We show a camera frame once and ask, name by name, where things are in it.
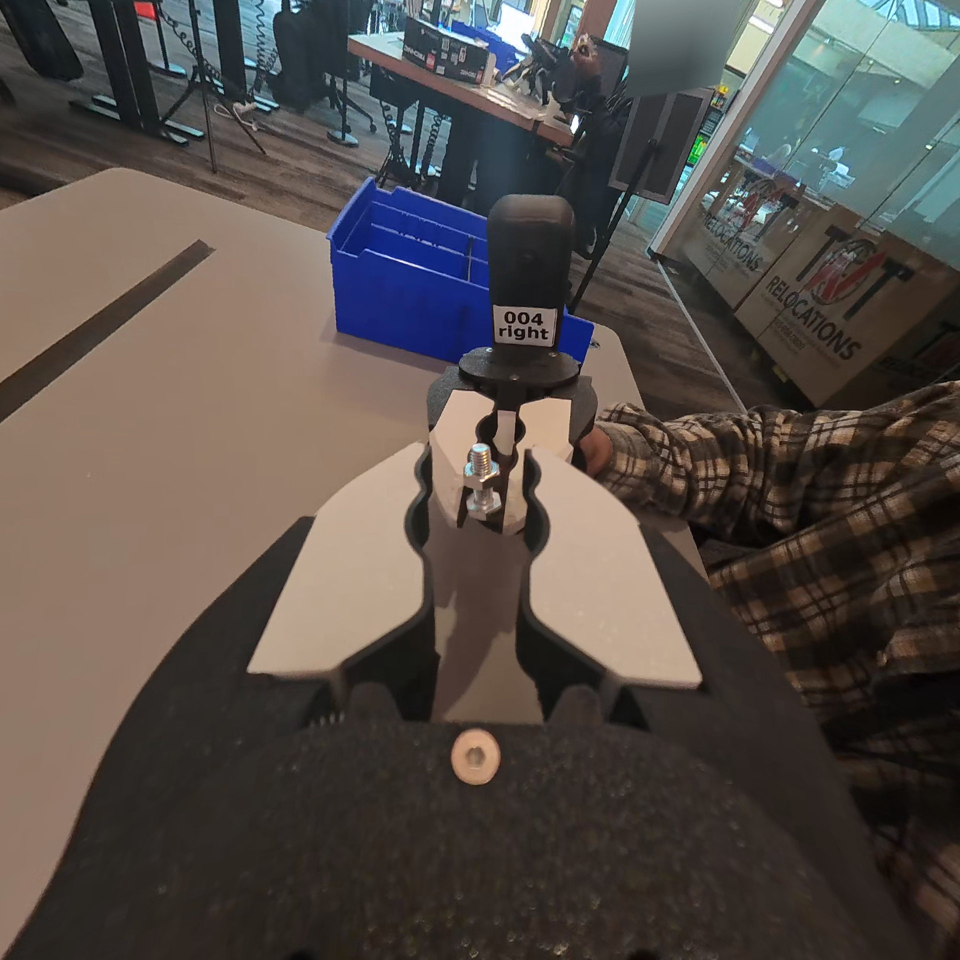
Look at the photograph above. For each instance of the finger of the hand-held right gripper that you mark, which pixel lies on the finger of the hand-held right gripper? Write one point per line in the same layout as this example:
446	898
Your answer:
551	427
454	435

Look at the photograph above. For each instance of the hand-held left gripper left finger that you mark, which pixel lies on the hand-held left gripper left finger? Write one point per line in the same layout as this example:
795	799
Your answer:
352	585

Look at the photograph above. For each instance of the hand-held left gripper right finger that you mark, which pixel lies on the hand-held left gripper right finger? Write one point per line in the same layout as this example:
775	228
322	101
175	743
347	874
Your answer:
600	592

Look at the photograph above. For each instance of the silver steel bolt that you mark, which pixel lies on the silver steel bolt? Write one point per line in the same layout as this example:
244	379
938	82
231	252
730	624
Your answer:
478	454

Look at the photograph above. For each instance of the silver hex nut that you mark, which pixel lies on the silver hex nut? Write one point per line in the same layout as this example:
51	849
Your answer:
480	474

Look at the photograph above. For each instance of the blue plastic bin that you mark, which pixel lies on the blue plastic bin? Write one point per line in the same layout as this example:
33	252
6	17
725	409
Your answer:
405	315

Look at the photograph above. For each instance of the person's right hand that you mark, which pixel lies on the person's right hand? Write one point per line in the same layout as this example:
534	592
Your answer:
595	450

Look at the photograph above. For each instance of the black tripod stand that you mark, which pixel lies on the black tripod stand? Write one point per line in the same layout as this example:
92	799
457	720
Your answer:
598	255
204	90

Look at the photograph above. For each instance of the wooden desk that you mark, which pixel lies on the wooden desk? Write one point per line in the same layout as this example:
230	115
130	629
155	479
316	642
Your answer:
480	101

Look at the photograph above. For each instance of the grey light panel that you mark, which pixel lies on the grey light panel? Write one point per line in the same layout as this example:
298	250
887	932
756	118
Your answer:
667	142

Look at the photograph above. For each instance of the printed cardboard moving box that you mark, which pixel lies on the printed cardboard moving box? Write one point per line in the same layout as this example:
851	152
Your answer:
739	240
825	315

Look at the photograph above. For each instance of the black cardboard box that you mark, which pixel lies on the black cardboard box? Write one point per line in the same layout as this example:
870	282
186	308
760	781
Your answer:
442	49

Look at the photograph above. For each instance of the person's plaid shirt torso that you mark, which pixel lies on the person's plaid shirt torso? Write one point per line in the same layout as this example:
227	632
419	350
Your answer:
862	637

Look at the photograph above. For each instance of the black office chair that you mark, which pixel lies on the black office chair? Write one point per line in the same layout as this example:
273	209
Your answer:
307	52

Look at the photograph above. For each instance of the black desk leg frame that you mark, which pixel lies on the black desk leg frame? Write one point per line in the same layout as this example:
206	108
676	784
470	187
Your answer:
131	75

